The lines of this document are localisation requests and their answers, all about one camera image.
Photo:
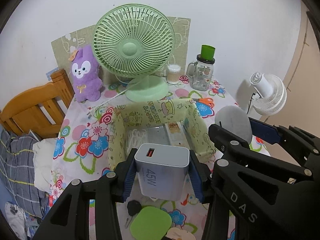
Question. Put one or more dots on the wooden bed headboard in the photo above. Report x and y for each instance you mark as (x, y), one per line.
(37, 97)

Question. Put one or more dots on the cotton swab container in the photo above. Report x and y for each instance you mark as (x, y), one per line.
(173, 76)

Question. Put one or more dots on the green rounded square case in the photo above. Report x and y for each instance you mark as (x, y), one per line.
(150, 223)

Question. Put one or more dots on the purple plush toy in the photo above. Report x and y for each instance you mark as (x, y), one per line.
(86, 85)

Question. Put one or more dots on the blue paper piece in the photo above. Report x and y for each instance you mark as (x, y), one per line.
(51, 73)

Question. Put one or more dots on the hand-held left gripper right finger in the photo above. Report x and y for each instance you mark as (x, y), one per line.
(196, 180)

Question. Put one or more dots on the white round container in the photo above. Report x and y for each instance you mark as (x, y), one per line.
(232, 120)

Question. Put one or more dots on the glass mug with green lid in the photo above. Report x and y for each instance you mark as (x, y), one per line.
(201, 77)

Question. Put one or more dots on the white pillow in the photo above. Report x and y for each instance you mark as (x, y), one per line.
(43, 160)

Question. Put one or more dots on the black key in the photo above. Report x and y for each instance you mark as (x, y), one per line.
(133, 207)

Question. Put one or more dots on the green desk fan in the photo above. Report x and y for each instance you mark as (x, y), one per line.
(130, 47)

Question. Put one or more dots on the orange scissors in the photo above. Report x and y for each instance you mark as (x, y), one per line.
(207, 101)

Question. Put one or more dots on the white and black cloth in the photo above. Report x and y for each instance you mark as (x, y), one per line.
(15, 215)

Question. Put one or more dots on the floral tablecloth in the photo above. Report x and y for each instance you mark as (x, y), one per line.
(82, 120)

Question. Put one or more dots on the white charger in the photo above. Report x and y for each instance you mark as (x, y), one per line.
(162, 175)

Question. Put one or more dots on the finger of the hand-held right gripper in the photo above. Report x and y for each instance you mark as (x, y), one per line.
(230, 142)
(265, 130)

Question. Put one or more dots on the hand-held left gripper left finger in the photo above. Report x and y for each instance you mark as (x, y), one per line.
(128, 177)

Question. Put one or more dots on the grey plaid bedding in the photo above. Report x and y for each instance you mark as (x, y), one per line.
(17, 160)

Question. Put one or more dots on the yellow-green cartoon storage box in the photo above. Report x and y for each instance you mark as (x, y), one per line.
(150, 110)

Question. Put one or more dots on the white clip fan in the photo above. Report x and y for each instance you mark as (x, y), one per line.
(271, 97)

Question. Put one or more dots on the round cartoon print mirror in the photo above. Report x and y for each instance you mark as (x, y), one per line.
(180, 235)

